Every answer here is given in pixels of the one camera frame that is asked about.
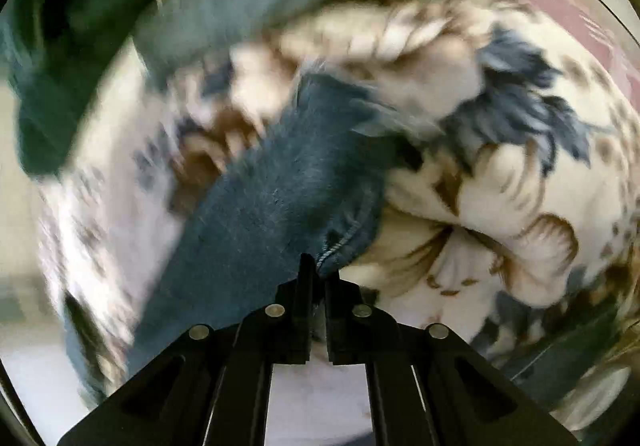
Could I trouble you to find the dark blue denim jeans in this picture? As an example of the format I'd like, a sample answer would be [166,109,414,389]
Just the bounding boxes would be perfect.
[63,74,396,403]

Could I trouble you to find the floral cream plush blanket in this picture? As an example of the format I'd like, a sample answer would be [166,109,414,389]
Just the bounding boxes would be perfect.
[37,0,640,432]

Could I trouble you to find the dark green garment pile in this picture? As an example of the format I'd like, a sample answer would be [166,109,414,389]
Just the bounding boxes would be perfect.
[1,0,157,177]

